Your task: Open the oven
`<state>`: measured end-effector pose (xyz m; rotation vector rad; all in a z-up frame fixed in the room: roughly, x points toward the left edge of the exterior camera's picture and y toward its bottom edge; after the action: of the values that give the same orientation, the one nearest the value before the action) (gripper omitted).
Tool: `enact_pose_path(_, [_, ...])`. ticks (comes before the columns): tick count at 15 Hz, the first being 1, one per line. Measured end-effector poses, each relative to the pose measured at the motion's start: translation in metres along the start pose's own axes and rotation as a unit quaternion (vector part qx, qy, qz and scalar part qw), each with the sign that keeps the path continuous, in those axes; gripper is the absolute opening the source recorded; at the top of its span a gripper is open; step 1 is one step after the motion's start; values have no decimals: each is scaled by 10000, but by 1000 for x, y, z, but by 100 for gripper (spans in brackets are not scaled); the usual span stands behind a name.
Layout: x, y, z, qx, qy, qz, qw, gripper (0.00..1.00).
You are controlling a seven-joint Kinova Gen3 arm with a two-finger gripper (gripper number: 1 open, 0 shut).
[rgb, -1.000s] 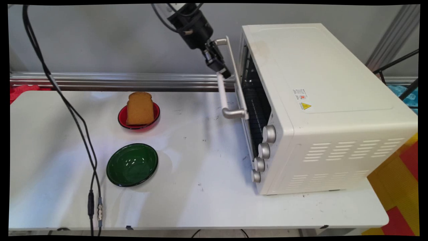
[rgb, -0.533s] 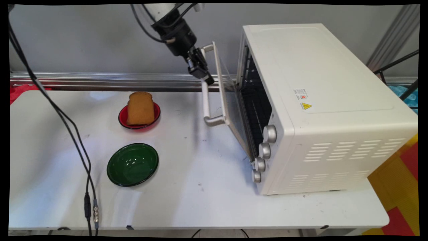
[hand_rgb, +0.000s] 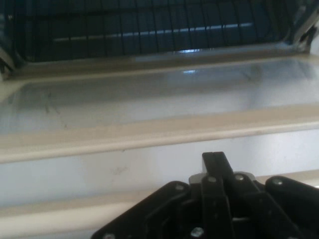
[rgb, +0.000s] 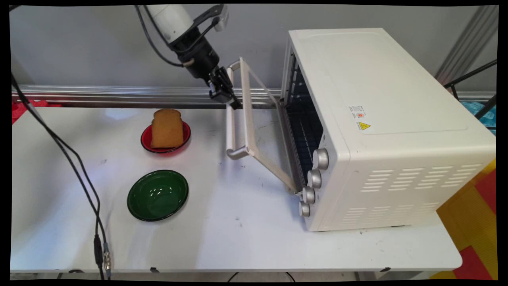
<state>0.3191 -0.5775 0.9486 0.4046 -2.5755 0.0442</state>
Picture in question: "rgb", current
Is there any slanted aluminium profile post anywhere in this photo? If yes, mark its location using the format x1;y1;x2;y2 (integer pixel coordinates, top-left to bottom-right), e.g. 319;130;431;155
435;5;499;86

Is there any red plate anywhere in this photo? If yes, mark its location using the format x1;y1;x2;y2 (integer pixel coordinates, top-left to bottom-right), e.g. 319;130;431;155
140;120;191;154

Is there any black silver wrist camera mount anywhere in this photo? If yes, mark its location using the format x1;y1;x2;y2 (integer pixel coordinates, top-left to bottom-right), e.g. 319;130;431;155
170;4;230;54

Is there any black metal stand frame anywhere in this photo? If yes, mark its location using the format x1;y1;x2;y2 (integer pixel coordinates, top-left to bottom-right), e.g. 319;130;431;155
444;60;498;120

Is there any red cloth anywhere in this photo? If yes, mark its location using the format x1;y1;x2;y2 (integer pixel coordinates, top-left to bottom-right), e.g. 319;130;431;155
12;100;62;124

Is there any horizontal aluminium rail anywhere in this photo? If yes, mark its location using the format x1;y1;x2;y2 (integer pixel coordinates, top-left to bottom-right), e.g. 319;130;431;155
12;84;496;109

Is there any yellow red floor mat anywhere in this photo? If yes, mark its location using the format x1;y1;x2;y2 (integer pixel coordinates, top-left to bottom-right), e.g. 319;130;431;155
430;159;498;281

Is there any blue patterned object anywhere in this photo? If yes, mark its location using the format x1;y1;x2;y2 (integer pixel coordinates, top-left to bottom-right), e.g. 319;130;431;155
460;101;497;136

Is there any dark green bowl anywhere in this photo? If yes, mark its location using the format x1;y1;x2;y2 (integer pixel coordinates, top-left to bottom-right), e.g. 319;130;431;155
127;170;189;222

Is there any black wire oven rack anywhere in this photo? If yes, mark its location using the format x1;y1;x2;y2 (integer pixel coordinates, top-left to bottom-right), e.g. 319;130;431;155
285;60;325;184

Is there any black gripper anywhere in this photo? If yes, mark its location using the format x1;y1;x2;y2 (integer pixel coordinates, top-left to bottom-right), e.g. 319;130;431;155
171;28;242;110

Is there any brown toast slice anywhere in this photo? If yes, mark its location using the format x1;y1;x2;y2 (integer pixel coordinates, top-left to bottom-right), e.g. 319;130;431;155
150;108;185;149

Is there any white toaster oven body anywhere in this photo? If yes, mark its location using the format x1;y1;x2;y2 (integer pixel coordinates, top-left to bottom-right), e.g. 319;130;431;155
280;27;497;232

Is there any white oven door with handle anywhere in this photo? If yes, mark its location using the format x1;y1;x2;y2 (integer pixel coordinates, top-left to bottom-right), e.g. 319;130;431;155
225;57;299;194

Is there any black cable under table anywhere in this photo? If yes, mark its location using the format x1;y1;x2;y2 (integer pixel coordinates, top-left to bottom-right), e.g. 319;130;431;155
226;272;296;283

